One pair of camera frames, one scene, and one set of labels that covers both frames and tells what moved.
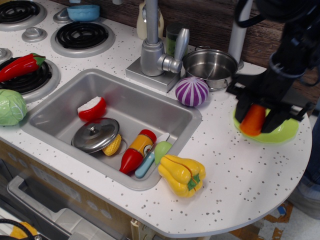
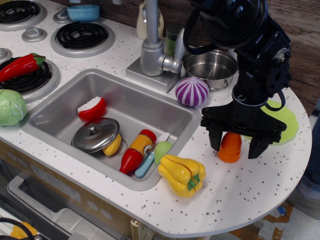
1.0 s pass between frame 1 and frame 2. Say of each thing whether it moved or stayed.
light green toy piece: stayed
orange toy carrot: moved
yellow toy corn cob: stayed
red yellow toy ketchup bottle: stayed
